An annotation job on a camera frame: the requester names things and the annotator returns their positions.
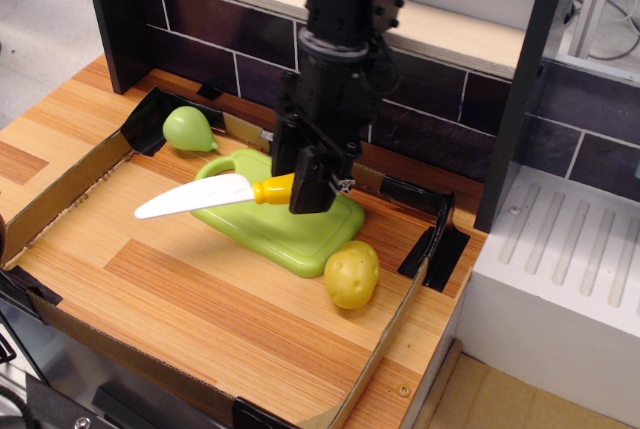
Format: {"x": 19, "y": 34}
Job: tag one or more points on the green toy pear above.
{"x": 186, "y": 128}

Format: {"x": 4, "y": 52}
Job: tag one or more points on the green plastic cutting board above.
{"x": 301, "y": 244}

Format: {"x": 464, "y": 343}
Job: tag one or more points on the dark shelf frame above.
{"x": 451, "y": 110}

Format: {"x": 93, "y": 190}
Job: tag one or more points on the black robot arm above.
{"x": 350, "y": 22}

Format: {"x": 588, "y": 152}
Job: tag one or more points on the aluminium frame with cables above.
{"x": 603, "y": 31}

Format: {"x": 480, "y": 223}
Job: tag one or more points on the white knife yellow handle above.
{"x": 221, "y": 190}

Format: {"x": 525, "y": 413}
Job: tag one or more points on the yellow toy potato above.
{"x": 351, "y": 275}

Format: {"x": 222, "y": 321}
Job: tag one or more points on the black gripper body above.
{"x": 338, "y": 90}

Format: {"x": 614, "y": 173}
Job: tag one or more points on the white toy sink drainboard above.
{"x": 553, "y": 299}

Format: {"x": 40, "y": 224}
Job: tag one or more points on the cardboard fence with black tape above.
{"x": 187, "y": 308}

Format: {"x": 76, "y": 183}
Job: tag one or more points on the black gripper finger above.
{"x": 315, "y": 185}
{"x": 295, "y": 147}

